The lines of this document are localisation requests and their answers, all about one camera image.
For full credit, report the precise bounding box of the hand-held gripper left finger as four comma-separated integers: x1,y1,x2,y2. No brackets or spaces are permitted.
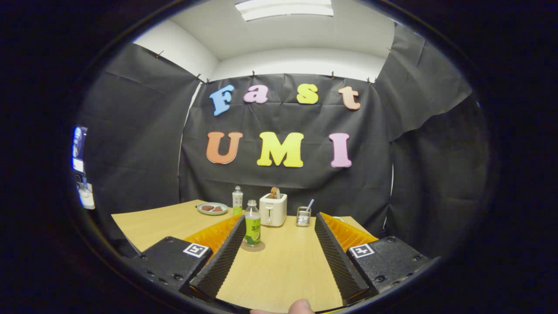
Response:
129,214,247,301

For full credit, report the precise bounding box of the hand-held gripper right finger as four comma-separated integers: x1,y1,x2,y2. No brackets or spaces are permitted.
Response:
314,212,432,306

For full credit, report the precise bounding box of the green label juice bottle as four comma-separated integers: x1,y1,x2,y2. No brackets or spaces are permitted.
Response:
243,200,262,247

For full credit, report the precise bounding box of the slim green drink bottle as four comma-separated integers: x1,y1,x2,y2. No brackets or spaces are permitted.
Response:
232,186,244,216

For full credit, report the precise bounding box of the grey plate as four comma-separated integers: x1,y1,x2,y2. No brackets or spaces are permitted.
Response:
197,202,228,216

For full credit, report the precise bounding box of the wooden table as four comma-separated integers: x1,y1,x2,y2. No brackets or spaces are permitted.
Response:
111,200,380,312

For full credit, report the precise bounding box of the white toaster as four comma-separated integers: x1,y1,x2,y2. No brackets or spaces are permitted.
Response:
259,193,288,227

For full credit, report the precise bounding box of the black backdrop cloth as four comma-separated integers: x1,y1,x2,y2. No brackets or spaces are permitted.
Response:
74,22,491,258

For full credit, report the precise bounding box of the white device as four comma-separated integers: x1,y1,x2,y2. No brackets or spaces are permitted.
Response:
78,182,95,210

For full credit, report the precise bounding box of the lit monitor screen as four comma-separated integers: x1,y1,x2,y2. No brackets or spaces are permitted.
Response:
72,126,88,174

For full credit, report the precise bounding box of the ceiling light panel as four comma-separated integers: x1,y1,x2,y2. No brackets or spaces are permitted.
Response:
235,0,334,21

